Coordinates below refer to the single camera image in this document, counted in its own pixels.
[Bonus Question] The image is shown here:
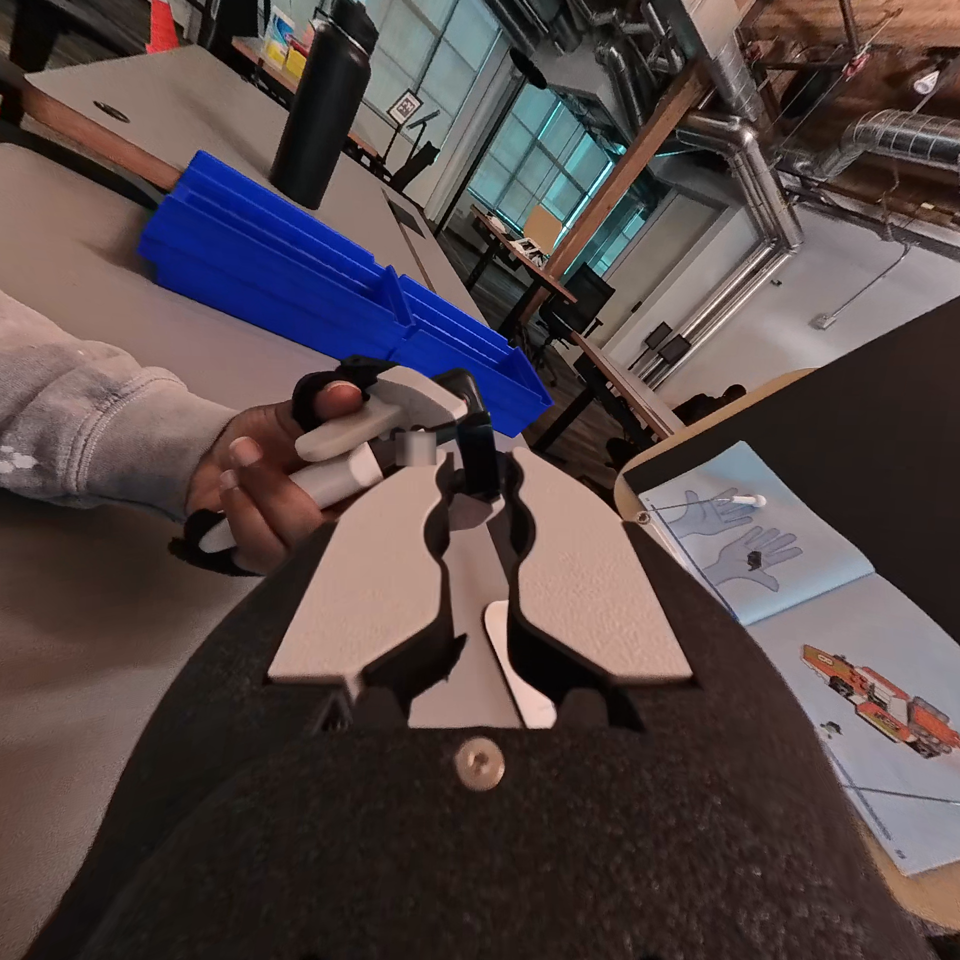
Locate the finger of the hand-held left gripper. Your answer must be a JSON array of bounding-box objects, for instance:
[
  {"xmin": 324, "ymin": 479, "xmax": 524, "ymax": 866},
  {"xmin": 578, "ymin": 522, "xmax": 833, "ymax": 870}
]
[
  {"xmin": 390, "ymin": 426, "xmax": 454, "ymax": 469},
  {"xmin": 366, "ymin": 366, "xmax": 471, "ymax": 439}
]

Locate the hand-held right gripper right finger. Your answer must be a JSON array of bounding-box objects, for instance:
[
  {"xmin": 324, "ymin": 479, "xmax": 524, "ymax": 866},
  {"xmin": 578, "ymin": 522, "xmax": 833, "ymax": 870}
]
[{"xmin": 503, "ymin": 455, "xmax": 696, "ymax": 703}]

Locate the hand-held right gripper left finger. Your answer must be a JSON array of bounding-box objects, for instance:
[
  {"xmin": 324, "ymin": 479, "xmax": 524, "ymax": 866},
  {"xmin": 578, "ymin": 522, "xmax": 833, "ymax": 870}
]
[{"xmin": 270, "ymin": 458, "xmax": 460, "ymax": 702}]

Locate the black lego frame piece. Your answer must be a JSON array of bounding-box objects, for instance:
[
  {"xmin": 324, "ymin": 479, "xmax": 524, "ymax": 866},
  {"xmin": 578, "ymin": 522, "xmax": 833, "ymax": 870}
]
[{"xmin": 456, "ymin": 417, "xmax": 504, "ymax": 499}]

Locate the instruction booklet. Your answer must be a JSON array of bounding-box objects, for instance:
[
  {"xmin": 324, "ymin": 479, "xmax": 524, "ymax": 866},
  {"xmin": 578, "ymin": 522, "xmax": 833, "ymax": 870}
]
[{"xmin": 636, "ymin": 438, "xmax": 960, "ymax": 880}]

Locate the person's left forearm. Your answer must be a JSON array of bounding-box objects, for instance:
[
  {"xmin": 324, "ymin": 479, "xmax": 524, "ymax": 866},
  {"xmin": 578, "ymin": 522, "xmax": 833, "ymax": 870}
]
[{"xmin": 0, "ymin": 288, "xmax": 238, "ymax": 523}]

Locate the person's left hand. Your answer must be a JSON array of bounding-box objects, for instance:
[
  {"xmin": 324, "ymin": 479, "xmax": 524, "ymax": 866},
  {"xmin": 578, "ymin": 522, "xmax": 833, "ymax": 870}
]
[{"xmin": 186, "ymin": 381, "xmax": 373, "ymax": 576}]

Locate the blue storage bin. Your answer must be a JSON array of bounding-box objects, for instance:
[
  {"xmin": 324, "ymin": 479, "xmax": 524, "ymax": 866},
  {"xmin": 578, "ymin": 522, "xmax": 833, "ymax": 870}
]
[{"xmin": 138, "ymin": 150, "xmax": 555, "ymax": 441}]

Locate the wooden desk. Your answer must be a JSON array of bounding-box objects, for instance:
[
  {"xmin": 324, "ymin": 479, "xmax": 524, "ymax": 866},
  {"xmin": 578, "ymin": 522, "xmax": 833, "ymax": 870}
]
[
  {"xmin": 533, "ymin": 327, "xmax": 694, "ymax": 451},
  {"xmin": 470, "ymin": 207, "xmax": 583, "ymax": 343}
]

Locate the black office chair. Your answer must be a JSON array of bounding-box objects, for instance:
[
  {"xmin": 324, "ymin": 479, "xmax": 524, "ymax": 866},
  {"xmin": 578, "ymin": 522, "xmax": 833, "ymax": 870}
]
[{"xmin": 543, "ymin": 266, "xmax": 619, "ymax": 354}]

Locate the black water bottle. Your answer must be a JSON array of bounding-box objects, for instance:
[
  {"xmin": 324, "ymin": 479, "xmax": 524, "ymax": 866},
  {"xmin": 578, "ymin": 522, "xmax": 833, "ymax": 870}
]
[{"xmin": 269, "ymin": 0, "xmax": 381, "ymax": 211}]

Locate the orange striped cone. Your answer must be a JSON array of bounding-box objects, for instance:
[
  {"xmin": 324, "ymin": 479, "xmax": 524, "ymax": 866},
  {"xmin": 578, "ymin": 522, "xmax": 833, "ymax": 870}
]
[{"xmin": 144, "ymin": 0, "xmax": 183, "ymax": 55}]

